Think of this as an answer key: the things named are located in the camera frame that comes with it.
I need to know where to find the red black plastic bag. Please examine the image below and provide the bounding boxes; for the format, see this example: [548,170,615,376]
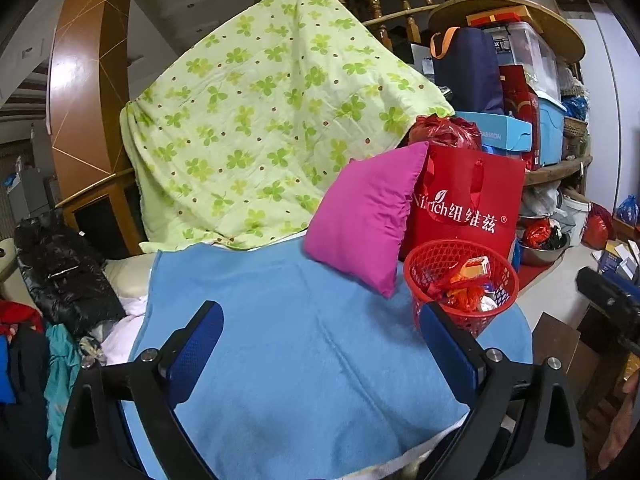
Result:
[522,217,563,251]

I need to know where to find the red plastic mesh basket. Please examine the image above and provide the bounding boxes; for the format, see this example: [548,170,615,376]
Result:
[403,239,520,338]

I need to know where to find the cream sofa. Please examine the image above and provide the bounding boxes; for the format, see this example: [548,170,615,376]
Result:
[102,252,158,306]

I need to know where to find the blue plastic bag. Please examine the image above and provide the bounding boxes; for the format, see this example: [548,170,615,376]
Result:
[616,195,640,226]

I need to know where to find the blue shoe box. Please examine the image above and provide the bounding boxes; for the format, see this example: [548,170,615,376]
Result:
[452,110,533,156]

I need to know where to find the red twisted wrapper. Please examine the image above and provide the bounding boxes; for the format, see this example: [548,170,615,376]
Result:
[440,280,488,313]

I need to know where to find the blue white carton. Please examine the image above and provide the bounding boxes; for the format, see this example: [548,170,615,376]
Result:
[592,240,640,281]

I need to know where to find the wooden stool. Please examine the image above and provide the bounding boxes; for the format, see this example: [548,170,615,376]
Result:
[575,305,640,421]

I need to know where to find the orange white carton box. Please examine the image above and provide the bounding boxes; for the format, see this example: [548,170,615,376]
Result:
[457,256,493,281]

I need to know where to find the teal cloth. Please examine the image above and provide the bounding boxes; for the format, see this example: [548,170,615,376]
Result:
[42,322,86,471]

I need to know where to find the white bucket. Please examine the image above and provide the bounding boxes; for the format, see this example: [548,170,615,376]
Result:
[557,195,593,247]

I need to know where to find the round wooden shelf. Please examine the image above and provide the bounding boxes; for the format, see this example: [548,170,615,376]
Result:
[427,0,593,186]

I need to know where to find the metal bowl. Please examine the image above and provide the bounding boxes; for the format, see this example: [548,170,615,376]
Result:
[517,232,571,267]

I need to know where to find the light blue storage bin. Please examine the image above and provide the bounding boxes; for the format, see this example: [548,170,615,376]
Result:
[535,92,568,167]

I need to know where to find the red shopping bag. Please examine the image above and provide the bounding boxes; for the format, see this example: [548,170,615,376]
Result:
[397,142,527,266]

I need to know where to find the red gift box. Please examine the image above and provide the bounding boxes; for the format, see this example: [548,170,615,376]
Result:
[497,65,543,171]

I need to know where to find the blue blanket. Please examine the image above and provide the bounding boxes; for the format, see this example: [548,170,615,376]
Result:
[120,237,533,480]

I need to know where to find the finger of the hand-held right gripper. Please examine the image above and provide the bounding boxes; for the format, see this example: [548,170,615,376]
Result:
[576,266,640,318]
[592,307,640,358]

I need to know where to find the brown cardboard box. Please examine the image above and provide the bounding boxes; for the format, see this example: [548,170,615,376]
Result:
[531,311,583,368]

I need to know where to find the black puffer jacket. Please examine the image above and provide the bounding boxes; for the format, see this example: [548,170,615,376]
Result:
[12,215,128,333]

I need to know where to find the grey cabinet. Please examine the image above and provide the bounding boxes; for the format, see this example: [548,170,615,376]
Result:
[5,167,61,223]

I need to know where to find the navy bag orange handles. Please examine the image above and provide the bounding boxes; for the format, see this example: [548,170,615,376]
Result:
[429,26,506,116]

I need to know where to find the pink pillow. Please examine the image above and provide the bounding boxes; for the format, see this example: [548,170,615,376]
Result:
[303,141,431,298]

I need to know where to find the green clover quilt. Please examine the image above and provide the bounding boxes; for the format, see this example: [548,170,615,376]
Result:
[120,0,457,253]

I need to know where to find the red cloth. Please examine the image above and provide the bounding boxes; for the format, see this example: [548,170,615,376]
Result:
[0,300,46,336]

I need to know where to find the white cloth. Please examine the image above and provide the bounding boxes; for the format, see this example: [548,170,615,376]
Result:
[97,295,151,366]

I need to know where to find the blue cloth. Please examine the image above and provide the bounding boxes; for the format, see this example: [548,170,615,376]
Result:
[0,335,18,406]

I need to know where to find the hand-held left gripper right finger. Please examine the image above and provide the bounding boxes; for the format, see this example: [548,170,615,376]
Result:
[415,302,587,480]

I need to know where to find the flat orange red box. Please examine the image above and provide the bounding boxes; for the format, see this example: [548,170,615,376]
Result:
[467,5,543,28]

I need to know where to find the person's right hand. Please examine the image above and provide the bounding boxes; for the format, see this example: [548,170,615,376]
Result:
[597,372,640,471]

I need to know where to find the clear plastic storage box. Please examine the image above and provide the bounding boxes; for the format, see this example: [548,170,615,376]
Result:
[482,21,562,103]

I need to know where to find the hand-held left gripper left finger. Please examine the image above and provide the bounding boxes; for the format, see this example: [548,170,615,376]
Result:
[56,301,225,480]

